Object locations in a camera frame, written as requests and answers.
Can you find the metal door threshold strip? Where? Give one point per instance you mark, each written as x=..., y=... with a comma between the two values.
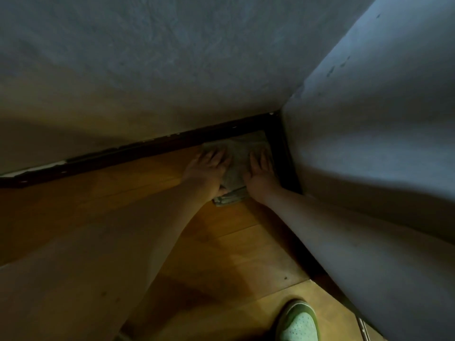
x=362, y=330

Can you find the green white sneaker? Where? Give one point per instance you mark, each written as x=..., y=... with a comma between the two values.
x=298, y=323

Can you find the person's right forearm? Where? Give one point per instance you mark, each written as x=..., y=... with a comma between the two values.
x=373, y=266

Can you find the person's left forearm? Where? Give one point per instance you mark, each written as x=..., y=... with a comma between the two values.
x=99, y=262

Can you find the person's right hand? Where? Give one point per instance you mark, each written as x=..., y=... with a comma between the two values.
x=261, y=177

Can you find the grey cleaning cloth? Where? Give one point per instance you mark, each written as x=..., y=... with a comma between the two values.
x=240, y=156

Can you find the person's left hand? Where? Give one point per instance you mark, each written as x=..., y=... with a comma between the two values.
x=208, y=174

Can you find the chipped dark brown baseboard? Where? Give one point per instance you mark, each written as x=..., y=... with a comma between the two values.
x=142, y=149

